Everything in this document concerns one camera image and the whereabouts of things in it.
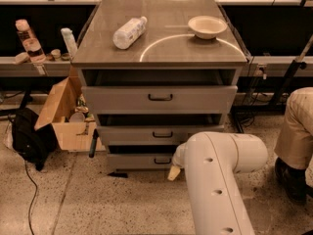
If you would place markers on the black tripod stand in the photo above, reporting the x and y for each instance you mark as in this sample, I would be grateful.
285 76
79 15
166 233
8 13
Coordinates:
273 105

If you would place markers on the clear plastic water bottle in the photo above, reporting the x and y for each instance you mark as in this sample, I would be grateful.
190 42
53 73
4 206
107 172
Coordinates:
125 36

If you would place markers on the grey right shelf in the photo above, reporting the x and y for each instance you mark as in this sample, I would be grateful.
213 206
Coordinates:
276 66

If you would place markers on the grey shelf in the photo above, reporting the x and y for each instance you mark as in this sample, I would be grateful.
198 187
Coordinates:
276 66
8 68

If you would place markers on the black shoe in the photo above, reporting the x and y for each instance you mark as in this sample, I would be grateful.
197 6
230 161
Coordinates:
292 180

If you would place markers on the grey drawer cabinet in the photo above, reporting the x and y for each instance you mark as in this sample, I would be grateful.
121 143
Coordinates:
166 54

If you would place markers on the black backpack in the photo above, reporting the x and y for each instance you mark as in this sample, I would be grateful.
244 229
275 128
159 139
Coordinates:
33 145

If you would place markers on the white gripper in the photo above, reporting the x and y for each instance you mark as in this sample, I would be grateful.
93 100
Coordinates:
179 157

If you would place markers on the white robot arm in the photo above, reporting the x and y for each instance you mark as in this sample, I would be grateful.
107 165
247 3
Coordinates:
210 161

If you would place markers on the grey bottom drawer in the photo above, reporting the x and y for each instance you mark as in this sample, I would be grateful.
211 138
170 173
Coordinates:
139 161

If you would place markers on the white tube bottle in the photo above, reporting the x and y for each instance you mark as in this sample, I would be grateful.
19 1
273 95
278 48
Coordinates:
69 41

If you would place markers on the grey top drawer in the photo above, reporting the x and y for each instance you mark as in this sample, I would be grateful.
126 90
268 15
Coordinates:
155 100

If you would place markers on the grey drawer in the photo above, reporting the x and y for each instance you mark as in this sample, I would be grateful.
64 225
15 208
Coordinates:
155 100
139 161
152 135

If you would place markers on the person's beige trouser leg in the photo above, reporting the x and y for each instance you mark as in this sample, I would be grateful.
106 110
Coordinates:
295 142

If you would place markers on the black cylindrical handle tool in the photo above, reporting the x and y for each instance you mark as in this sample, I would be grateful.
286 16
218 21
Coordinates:
93 144

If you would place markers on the white cup in box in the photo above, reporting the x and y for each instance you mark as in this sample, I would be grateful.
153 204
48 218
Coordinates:
77 117

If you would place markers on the grey middle drawer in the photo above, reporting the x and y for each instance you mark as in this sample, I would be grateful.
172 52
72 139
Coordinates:
152 135

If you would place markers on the white paper bowl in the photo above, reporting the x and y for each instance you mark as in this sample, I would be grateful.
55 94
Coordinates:
206 27

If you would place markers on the tall bottle on shelf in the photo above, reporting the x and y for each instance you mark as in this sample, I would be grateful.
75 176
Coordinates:
30 42

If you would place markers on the open cardboard box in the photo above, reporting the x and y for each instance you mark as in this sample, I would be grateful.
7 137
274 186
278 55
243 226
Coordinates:
60 105

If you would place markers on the grey left shelf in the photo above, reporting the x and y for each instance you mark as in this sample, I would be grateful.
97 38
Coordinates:
8 68

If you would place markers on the small jar on shelf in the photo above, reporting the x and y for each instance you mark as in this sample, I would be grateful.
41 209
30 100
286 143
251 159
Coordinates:
56 53

